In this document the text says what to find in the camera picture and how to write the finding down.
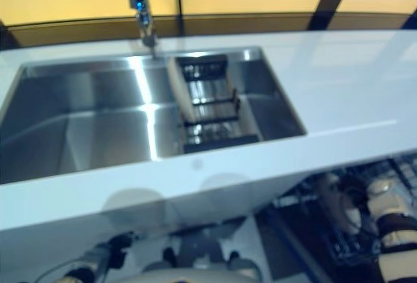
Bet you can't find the right robot hand dark glove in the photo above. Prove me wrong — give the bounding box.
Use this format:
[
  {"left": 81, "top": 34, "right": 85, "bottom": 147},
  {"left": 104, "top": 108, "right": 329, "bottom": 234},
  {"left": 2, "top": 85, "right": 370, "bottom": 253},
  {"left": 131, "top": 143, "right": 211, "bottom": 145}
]
[{"left": 339, "top": 181, "right": 371, "bottom": 214}]

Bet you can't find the left robot hand dark glove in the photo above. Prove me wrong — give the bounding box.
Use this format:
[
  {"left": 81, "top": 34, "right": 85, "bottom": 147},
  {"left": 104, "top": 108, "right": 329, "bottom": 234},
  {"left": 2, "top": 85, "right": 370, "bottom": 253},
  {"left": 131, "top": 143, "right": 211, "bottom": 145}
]
[{"left": 106, "top": 230, "right": 139, "bottom": 266}]

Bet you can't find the cream ceramic plate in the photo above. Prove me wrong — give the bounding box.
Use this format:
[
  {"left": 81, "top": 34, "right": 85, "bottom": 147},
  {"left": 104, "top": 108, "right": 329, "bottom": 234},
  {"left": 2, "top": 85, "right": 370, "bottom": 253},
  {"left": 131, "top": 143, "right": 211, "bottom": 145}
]
[
  {"left": 167, "top": 57, "right": 196, "bottom": 124},
  {"left": 317, "top": 171, "right": 362, "bottom": 235}
]

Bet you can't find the cream robot torso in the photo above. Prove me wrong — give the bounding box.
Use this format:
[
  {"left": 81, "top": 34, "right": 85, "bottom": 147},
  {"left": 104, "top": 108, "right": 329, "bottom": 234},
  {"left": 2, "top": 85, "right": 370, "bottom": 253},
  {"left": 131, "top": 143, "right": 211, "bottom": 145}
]
[{"left": 139, "top": 220, "right": 265, "bottom": 283}]

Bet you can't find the stainless steel sink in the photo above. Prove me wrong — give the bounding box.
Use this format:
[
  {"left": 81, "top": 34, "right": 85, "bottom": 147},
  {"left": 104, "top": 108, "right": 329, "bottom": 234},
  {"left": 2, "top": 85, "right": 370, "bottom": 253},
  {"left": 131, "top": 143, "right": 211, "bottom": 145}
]
[{"left": 0, "top": 45, "right": 309, "bottom": 186}]

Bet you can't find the black sink dish rack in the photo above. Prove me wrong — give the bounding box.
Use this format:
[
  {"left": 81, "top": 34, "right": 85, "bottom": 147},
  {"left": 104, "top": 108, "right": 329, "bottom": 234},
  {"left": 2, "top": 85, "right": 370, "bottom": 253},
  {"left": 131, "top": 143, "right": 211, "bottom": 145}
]
[{"left": 167, "top": 53, "right": 265, "bottom": 154}]

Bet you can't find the dark diagonal window bar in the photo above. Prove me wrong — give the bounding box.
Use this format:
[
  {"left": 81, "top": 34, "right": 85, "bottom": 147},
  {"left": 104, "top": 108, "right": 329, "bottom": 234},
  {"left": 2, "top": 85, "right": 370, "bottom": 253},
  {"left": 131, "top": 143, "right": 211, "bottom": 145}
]
[{"left": 400, "top": 12, "right": 417, "bottom": 30}]

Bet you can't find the brown window sill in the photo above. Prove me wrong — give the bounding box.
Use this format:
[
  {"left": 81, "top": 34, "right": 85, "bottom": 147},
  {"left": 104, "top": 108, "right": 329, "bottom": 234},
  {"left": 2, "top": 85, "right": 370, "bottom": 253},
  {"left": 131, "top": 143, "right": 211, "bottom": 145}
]
[{"left": 0, "top": 12, "right": 417, "bottom": 51}]

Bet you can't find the dark wire dishwasher rack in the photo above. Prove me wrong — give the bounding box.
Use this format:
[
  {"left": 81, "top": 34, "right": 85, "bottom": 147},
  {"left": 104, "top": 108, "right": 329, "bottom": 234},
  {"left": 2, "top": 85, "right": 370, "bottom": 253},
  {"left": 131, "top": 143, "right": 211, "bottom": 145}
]
[{"left": 273, "top": 154, "right": 417, "bottom": 266}]

